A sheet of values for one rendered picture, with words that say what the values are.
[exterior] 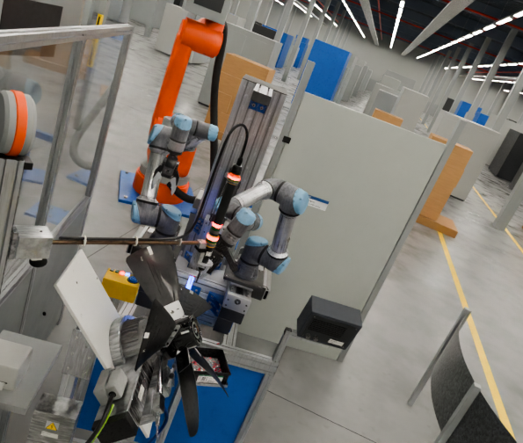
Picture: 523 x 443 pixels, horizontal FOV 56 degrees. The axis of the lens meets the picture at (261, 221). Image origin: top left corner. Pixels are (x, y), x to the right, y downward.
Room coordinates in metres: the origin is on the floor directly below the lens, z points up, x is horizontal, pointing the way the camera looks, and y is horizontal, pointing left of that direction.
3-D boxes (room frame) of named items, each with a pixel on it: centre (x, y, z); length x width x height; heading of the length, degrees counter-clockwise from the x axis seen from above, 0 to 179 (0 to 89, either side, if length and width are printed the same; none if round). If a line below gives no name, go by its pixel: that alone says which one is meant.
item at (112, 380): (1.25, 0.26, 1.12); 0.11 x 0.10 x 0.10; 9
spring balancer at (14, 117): (1.14, 0.66, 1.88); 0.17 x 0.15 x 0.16; 9
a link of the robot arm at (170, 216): (2.45, 0.48, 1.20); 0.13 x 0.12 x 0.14; 112
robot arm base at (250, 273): (2.50, -0.02, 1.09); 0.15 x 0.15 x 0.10
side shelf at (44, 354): (1.44, 0.67, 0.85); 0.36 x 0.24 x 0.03; 9
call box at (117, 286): (1.95, 0.49, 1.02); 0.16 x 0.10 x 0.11; 99
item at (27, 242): (1.20, 0.59, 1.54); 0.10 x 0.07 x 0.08; 134
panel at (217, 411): (2.01, 0.10, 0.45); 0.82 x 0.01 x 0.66; 99
